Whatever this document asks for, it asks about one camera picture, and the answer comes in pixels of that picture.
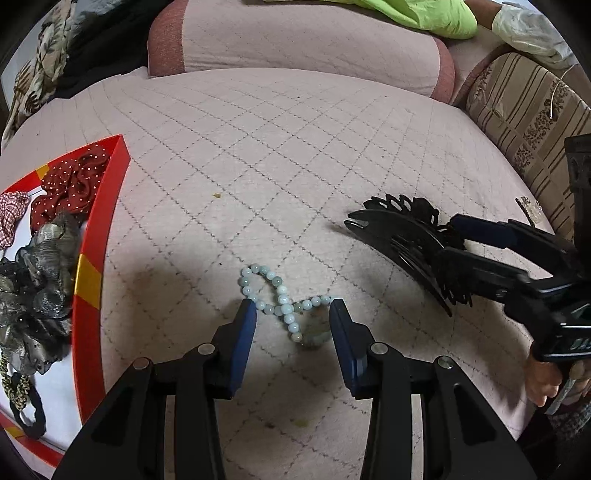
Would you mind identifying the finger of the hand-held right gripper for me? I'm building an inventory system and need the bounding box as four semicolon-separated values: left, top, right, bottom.
445;213;578;261
434;247;557;306

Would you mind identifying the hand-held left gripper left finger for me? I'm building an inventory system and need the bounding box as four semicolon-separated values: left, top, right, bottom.
52;298;257;480

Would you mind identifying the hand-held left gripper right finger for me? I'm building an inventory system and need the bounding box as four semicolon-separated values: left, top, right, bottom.
329;298;539;480

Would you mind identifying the pale green bead bracelet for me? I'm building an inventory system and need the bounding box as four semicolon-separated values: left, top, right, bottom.
239;264;333;347

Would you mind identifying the black hair claw clip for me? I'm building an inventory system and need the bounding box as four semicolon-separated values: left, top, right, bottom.
345;194;474;317

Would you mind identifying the red shallow box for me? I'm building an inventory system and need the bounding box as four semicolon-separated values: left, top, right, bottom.
0;135;129;455

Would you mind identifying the grey sheer scrunchie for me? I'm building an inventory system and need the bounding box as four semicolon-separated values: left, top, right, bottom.
0;211;84;374

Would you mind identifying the red dotted scrunchie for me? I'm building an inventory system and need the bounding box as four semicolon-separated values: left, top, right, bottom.
30;142;112;227

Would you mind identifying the red plaid scrunchie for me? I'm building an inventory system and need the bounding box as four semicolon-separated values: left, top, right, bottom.
0;191;31;250

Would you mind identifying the person's right hand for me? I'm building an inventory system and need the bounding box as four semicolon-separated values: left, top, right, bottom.
529;357;575;408

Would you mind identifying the small clear hair clip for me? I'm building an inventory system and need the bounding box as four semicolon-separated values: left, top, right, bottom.
516;196;544;227

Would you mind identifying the striped beige back cushion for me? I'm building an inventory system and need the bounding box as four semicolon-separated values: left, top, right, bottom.
465;52;591;241

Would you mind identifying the white cloth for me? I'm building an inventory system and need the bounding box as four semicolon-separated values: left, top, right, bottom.
492;1;578;70

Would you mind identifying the green blanket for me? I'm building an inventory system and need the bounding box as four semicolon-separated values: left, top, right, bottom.
263;0;478;40

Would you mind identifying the black gold braided hair band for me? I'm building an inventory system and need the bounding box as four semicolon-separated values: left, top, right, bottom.
0;355;47;439

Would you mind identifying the pink bolster cushion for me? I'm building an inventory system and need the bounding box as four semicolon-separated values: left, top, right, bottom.
148;0;457;103

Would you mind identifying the black cloth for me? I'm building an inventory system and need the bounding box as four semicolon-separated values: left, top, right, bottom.
55;0;181;100

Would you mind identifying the beige leaf print cloth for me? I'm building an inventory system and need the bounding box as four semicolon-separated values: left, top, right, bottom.
0;0;77;148

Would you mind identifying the white cord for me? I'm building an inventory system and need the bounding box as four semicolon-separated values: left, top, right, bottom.
549;62;580;121

